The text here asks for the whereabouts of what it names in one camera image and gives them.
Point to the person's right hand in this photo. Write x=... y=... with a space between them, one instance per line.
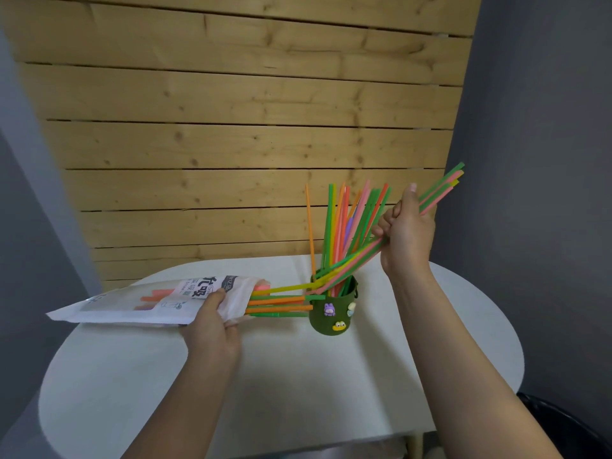
x=409 y=238

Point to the person's left hand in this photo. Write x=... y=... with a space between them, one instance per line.
x=210 y=336

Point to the pink straw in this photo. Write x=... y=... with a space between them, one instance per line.
x=444 y=186

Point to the green straw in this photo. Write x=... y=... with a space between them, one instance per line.
x=444 y=178

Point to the white plastic straw packet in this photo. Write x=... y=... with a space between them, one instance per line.
x=119 y=310

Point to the dark green cup with charms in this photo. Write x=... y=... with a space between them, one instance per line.
x=320 y=325

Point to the person's left forearm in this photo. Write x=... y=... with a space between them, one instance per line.
x=181 y=411

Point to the person's right forearm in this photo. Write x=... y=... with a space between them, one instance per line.
x=454 y=377

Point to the wooden plank panel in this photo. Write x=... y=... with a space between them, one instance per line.
x=239 y=138

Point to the wooden table leg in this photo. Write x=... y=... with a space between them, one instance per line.
x=415 y=446

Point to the black trash bin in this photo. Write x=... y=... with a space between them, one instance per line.
x=574 y=435

